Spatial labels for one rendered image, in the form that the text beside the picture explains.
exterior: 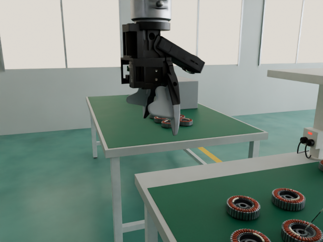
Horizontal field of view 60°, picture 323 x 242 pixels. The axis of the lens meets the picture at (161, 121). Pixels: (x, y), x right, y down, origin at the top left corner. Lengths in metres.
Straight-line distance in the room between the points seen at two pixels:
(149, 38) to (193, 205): 0.70
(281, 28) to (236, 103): 1.67
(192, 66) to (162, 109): 0.12
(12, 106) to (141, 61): 4.37
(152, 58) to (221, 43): 4.86
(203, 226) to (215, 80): 4.52
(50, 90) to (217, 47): 2.95
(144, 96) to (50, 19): 4.12
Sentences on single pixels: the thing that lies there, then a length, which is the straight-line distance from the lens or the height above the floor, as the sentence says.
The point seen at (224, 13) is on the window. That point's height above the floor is 1.88.
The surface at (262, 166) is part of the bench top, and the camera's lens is 1.46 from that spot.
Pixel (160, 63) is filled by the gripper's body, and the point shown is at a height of 1.28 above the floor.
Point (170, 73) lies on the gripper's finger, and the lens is 0.51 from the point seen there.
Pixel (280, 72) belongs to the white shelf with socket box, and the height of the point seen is 1.20.
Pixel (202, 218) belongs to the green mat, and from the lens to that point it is 1.01.
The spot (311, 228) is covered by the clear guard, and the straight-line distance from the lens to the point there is 0.55.
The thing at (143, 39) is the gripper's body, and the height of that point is 1.32.
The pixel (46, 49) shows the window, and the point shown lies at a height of 1.27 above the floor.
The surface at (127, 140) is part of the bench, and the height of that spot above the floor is 0.75.
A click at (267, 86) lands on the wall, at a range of 6.01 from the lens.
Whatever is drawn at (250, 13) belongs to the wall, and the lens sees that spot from 5.69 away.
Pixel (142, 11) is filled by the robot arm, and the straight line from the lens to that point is 0.52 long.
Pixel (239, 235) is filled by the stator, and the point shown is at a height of 0.78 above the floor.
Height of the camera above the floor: 1.31
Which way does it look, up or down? 15 degrees down
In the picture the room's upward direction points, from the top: straight up
